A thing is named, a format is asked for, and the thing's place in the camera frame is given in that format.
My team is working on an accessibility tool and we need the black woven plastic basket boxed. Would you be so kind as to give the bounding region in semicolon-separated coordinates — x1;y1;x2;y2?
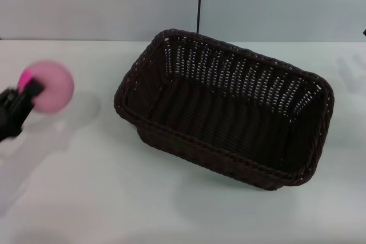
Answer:
113;28;335;192

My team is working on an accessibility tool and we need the pink toy peach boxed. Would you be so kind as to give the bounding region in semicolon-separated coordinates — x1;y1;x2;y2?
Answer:
17;59;75;115

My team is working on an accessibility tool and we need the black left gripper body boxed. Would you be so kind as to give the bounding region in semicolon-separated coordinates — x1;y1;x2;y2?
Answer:
0;85;33;142

